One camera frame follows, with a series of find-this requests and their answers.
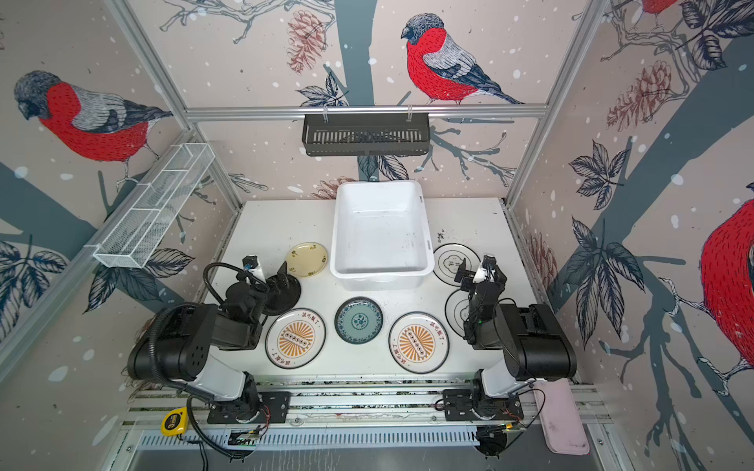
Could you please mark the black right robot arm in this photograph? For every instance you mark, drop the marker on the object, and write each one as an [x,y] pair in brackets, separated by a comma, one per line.
[532,341]

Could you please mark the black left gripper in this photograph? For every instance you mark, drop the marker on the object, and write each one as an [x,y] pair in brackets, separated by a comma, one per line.
[269,288]

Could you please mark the teal floral plate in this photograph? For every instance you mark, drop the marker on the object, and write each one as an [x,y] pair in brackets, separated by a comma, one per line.
[359,320]

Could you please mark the yellow tape measure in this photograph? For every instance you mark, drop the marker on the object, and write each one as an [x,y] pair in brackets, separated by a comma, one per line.
[175,423]

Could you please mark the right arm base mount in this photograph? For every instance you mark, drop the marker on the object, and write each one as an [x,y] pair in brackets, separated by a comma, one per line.
[464,405]

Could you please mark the black round plate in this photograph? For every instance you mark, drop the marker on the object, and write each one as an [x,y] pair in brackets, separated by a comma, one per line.
[284,293]

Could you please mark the white green-rimmed plate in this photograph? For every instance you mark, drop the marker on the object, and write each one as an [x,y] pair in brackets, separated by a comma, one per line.
[457,311]
[448,259]

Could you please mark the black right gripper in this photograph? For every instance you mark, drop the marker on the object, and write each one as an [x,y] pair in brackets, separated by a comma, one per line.
[485,280]

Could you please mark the black hanging wire basket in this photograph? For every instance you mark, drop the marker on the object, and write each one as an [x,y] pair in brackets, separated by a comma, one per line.
[398,134]

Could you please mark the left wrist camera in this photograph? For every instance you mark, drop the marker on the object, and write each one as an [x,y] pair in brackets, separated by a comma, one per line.
[251,264]

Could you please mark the yellow round plate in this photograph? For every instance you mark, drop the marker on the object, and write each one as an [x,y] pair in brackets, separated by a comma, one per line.
[307,260]

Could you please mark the pink flat case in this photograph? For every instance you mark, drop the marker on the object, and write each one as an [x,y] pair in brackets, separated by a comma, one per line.
[562,427]

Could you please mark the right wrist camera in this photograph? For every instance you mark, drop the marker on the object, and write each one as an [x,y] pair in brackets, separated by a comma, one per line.
[487,271]

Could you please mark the orange sunburst plate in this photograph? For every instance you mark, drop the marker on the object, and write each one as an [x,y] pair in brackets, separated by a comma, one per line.
[419,343]
[295,338]

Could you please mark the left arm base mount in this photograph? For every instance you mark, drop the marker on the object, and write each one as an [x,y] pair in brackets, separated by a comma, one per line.
[263,408]

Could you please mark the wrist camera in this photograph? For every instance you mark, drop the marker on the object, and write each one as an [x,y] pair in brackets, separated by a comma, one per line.
[487,271]
[251,264]

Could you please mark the white plastic bin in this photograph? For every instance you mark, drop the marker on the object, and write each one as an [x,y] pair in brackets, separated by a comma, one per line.
[381,237]

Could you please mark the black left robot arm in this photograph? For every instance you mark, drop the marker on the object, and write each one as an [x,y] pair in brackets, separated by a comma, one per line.
[174,351]

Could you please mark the white wire mesh shelf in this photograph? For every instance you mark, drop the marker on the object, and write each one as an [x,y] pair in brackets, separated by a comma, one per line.
[138,233]

